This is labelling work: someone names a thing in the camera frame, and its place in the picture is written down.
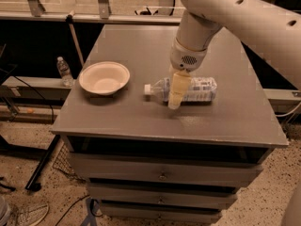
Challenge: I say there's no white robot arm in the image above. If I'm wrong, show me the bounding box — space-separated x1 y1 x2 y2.
168 0 301 109

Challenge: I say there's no small clear water bottle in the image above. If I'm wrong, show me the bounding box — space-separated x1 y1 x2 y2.
56 56 73 88

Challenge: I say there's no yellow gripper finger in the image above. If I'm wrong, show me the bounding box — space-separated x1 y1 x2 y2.
168 71 192 109

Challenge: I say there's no wire mesh basket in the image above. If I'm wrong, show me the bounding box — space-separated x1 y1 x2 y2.
53 144 84 182

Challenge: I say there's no bottom grey drawer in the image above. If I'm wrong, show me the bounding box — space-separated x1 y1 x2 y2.
101 201 221 224

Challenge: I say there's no metal railing frame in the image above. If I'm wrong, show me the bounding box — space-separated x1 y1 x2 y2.
0 0 184 24

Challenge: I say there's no grey drawer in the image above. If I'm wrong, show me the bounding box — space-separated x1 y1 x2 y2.
101 201 221 224
68 153 262 187
87 183 237 210

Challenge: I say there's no wooden broom stick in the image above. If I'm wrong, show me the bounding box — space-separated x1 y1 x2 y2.
66 10 85 67

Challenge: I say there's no white paper bowl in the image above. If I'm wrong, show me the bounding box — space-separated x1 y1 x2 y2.
78 61 130 95

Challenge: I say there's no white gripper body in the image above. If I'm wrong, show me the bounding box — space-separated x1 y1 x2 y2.
170 39 207 72

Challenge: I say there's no black metal stand leg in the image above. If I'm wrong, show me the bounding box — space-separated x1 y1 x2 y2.
25 135 60 192

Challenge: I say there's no grey drawer cabinet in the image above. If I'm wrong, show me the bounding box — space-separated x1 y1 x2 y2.
50 24 290 225

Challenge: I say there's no low grey ledge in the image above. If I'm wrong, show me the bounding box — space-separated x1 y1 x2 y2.
0 76 71 101

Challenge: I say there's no blue label plastic water bottle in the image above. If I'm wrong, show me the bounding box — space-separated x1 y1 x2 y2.
144 77 217 103

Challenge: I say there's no black floor cable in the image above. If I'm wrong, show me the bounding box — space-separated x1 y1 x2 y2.
54 194 92 226

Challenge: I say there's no middle grey drawer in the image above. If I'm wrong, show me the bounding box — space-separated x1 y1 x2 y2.
87 183 237 210

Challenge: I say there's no top grey drawer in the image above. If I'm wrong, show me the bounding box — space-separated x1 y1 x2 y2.
68 153 262 187

